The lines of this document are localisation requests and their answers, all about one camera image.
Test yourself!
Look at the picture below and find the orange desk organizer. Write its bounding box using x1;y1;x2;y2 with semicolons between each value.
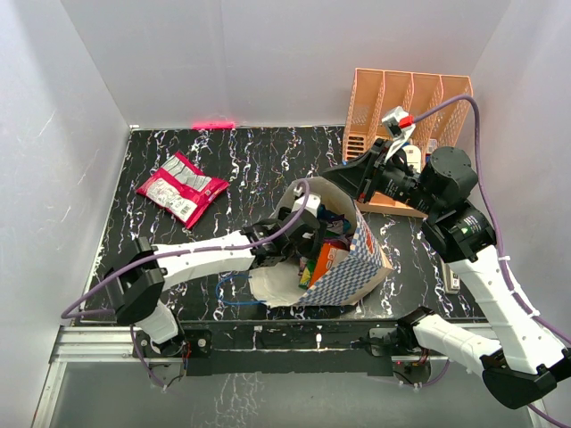
341;67;474;218

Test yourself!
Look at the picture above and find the pink snack bag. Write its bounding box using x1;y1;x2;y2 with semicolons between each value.
137;152;229;229

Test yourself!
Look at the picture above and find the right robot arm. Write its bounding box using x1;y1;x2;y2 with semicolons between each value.
321;138;570;409

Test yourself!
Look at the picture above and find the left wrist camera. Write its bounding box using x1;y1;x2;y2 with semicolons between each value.
291;185;321;218

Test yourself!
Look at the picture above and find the green candy pack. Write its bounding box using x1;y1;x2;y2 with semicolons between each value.
298;260;315;290

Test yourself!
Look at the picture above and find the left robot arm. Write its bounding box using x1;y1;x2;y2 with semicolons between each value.
105;208;327;356

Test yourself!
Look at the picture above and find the blue checkered paper bag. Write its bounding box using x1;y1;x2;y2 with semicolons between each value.
215;176;394;309

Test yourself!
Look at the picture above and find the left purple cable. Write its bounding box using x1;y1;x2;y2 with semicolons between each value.
60;177;311;389

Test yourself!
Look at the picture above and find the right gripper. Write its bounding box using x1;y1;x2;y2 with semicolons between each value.
322;139;442;218

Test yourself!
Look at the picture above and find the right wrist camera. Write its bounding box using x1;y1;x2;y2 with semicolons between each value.
381;106;416;159

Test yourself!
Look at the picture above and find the purple candy pack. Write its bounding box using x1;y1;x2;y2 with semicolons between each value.
322;210;352;238

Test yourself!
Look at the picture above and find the red white staples box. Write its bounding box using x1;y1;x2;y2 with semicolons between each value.
426;138;438;153

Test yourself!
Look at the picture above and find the beige stapler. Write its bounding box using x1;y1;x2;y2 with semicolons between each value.
442;263;460;294

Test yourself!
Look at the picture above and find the white tube with label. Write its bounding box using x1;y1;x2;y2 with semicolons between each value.
402;144;422;173

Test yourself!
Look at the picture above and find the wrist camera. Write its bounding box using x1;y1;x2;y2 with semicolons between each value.
381;106;416;159
291;185;321;218

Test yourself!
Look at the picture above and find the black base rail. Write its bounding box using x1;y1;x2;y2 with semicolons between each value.
133;317;492;379

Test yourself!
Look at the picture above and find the orange candy pack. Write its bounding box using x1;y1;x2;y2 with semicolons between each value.
309;243;349;288

